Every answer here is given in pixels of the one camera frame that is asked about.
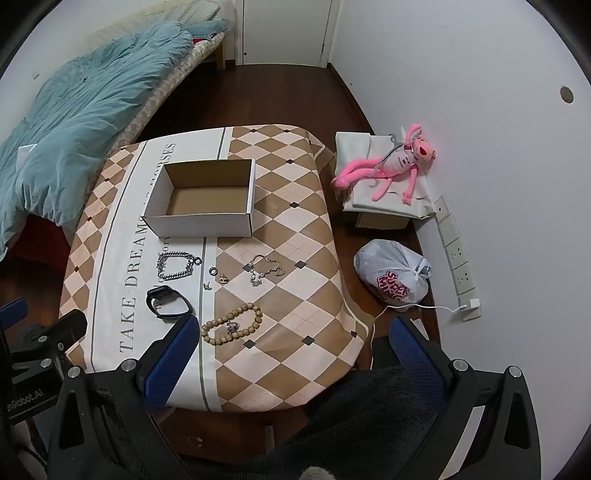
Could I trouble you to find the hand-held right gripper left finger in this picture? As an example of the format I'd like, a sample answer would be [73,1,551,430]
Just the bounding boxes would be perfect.
[46,315,204,480]

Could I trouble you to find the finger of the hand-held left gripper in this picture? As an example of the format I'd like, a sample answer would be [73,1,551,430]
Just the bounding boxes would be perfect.
[0,298,28,342]
[9,310,88,370]

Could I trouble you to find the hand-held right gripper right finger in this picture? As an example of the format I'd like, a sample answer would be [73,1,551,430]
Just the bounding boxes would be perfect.
[389,315,541,480]

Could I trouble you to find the wooden bead bracelet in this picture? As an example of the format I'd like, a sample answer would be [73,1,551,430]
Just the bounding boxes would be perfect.
[201,303,264,346]

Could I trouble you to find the black cord loop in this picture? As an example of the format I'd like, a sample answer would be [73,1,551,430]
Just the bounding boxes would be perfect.
[145,286,195,320]

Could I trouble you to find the silver chain bracelet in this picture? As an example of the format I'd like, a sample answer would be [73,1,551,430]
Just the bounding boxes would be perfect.
[156,250,197,281]

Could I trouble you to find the silver charm bracelet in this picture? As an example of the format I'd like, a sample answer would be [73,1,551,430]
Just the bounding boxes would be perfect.
[243,254,286,288]

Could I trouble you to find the white cardboard box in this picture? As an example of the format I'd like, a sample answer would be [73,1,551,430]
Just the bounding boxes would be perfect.
[142,159,257,238]

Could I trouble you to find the dark fleece pants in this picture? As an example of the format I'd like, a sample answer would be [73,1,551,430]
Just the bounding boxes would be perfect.
[272,337,462,480]

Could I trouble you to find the white plastic bag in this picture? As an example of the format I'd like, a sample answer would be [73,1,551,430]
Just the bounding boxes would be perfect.
[354,239,433,305]

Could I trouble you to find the pink plush toy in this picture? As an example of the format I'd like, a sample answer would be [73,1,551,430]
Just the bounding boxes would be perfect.
[330,123,437,206]

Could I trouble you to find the bed with blue duvet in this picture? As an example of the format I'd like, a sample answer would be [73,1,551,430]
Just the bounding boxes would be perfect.
[0,21,227,261]

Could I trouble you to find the white cloth bag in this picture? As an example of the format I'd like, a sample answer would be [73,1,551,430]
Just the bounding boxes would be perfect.
[335,131,437,220]

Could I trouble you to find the patterned mattress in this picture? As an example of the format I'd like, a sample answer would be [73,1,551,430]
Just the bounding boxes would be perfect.
[106,28,227,148]

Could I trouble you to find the red cloth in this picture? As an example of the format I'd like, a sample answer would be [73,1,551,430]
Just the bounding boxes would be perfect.
[191,32,226,49]

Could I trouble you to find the pale quilted bedding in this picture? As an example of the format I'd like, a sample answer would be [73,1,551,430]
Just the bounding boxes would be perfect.
[83,0,227,28]

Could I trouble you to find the white door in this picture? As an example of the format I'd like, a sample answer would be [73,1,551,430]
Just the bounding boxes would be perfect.
[235,0,340,68]

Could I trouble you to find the white charger cable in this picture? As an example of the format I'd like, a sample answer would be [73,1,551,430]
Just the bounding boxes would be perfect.
[372,302,467,352]

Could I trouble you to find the white wall socket panel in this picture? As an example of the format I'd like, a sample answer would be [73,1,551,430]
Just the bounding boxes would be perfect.
[434,195,483,321]

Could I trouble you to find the wooden bed frame leg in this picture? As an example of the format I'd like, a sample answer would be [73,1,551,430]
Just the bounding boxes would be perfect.
[203,39,227,71]

